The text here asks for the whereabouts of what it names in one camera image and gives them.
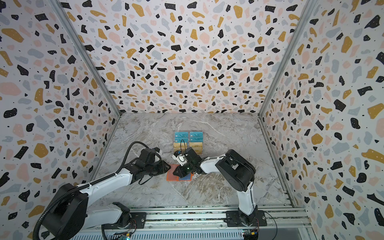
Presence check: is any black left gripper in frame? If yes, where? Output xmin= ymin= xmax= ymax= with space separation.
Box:
xmin=146 ymin=160 xmax=174 ymax=176

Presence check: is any orange card wallet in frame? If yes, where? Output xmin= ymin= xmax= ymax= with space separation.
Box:
xmin=166 ymin=163 xmax=194 ymax=182

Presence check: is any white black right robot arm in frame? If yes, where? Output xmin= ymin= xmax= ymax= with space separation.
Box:
xmin=172 ymin=147 xmax=257 ymax=217

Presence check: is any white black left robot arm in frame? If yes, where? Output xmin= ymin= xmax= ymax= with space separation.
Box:
xmin=33 ymin=148 xmax=171 ymax=240

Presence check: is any gold VIP card front right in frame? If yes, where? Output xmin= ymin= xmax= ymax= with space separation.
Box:
xmin=194 ymin=148 xmax=203 ymax=155

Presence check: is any gold vip card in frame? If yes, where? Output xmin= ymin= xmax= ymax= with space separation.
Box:
xmin=189 ymin=142 xmax=203 ymax=149
xmin=194 ymin=148 xmax=203 ymax=155
xmin=173 ymin=142 xmax=188 ymax=149

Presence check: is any gold VIP card rear right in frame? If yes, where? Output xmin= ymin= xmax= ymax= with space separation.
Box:
xmin=189 ymin=142 xmax=203 ymax=149

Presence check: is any clear acrylic card display stand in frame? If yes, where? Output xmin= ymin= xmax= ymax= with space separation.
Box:
xmin=173 ymin=131 xmax=191 ymax=152

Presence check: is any gold VIP card rear left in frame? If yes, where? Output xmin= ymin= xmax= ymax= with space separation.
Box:
xmin=173 ymin=142 xmax=188 ymax=149

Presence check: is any teal VIP card right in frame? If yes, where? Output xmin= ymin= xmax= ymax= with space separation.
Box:
xmin=190 ymin=132 xmax=204 ymax=143

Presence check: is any teal vip card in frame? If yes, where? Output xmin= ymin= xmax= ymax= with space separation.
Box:
xmin=190 ymin=132 xmax=204 ymax=143
xmin=174 ymin=132 xmax=189 ymax=143

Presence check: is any teal VIP card left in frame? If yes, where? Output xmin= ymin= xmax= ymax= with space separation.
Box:
xmin=174 ymin=132 xmax=189 ymax=143

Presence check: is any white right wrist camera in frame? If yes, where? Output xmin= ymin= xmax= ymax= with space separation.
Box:
xmin=172 ymin=150 xmax=187 ymax=166

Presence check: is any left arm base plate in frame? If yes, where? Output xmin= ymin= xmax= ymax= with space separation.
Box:
xmin=104 ymin=212 xmax=147 ymax=231

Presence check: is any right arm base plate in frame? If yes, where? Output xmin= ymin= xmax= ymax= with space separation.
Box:
xmin=224 ymin=210 xmax=267 ymax=228

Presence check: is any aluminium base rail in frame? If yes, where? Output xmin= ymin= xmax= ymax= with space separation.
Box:
xmin=73 ymin=204 xmax=316 ymax=240

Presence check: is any aluminium left corner post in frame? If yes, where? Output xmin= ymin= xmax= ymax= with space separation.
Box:
xmin=47 ymin=0 xmax=122 ymax=117

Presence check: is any aluminium corner post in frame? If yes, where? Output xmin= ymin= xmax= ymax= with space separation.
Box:
xmin=47 ymin=0 xmax=122 ymax=117
xmin=257 ymin=0 xmax=319 ymax=118

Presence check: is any black corrugated cable conduit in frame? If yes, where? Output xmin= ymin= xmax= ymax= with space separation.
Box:
xmin=32 ymin=140 xmax=151 ymax=240

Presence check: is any aluminium right corner post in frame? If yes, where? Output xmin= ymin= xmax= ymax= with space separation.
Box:
xmin=257 ymin=0 xmax=319 ymax=118

